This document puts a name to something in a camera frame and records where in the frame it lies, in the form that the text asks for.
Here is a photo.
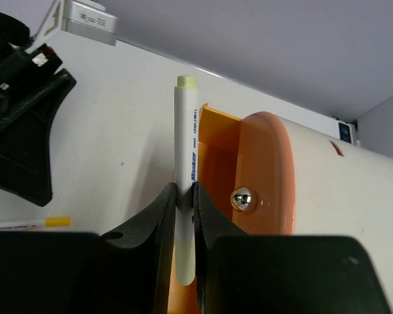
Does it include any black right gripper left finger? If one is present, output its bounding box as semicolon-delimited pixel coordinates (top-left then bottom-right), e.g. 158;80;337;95
0;183;176;313

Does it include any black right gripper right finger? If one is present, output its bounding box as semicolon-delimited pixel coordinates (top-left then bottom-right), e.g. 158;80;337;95
193;183;390;313

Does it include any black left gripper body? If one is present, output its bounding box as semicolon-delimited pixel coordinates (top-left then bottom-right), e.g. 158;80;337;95
0;44;63;110

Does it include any blue label sticker left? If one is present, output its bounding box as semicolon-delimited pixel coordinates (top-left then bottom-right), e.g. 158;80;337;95
338;122;353;144

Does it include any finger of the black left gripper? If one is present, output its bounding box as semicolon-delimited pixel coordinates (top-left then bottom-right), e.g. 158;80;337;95
0;69;76;207

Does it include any white pen yellow cap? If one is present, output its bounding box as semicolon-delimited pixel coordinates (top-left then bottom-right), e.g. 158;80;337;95
174;75;200;286

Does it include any beige orange round organizer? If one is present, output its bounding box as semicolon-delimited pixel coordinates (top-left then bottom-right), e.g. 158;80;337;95
168;107;393;313

